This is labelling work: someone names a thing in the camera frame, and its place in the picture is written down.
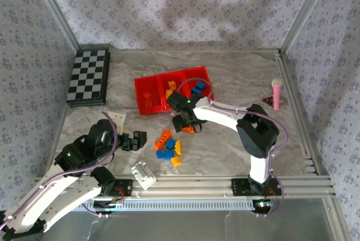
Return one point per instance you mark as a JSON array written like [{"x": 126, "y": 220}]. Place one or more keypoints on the orange curved lego piece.
[{"x": 188, "y": 130}]

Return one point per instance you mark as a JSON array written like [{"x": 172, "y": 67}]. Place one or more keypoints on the yellow curved lego brick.
[
  {"x": 178, "y": 148},
  {"x": 168, "y": 94}
]

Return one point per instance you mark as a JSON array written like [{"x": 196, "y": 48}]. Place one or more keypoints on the orange rectangular lego brick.
[{"x": 149, "y": 102}]

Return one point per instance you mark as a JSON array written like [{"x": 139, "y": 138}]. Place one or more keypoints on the small orange lego brick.
[{"x": 147, "y": 95}]

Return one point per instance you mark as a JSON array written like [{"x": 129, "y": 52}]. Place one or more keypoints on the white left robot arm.
[{"x": 70, "y": 193}]

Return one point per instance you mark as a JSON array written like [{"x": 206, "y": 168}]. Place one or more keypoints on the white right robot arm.
[{"x": 213, "y": 113}]

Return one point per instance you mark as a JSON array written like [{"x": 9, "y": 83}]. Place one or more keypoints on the blue lego brick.
[
  {"x": 170, "y": 144},
  {"x": 166, "y": 155},
  {"x": 195, "y": 90},
  {"x": 200, "y": 86}
]

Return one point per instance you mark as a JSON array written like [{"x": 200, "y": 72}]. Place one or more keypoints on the long orange lego plate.
[{"x": 163, "y": 139}]

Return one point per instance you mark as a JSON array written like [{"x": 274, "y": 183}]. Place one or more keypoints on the red plastic bin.
[
  {"x": 180, "y": 79},
  {"x": 146, "y": 84},
  {"x": 197, "y": 73}
]

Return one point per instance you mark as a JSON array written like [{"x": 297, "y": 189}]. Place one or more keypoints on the white plastic block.
[{"x": 143, "y": 174}]

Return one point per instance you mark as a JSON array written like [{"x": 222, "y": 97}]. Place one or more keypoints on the black white chessboard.
[{"x": 87, "y": 77}]

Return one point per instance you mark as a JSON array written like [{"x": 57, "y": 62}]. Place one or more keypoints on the small electronics board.
[
  {"x": 108, "y": 204},
  {"x": 263, "y": 205}
]

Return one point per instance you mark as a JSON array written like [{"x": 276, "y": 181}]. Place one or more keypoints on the small red triangular object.
[{"x": 267, "y": 100}]

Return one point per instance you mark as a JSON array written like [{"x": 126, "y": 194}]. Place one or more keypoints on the pink toy microphone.
[{"x": 276, "y": 94}]

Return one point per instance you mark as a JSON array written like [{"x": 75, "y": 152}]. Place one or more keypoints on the white perforated triangular bracket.
[{"x": 119, "y": 118}]

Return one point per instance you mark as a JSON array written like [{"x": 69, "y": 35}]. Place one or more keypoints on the aluminum extrusion rail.
[
  {"x": 197, "y": 187},
  {"x": 298, "y": 111}
]

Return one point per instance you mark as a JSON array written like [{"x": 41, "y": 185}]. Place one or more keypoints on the aluminum corner post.
[
  {"x": 54, "y": 10},
  {"x": 306, "y": 10}
]

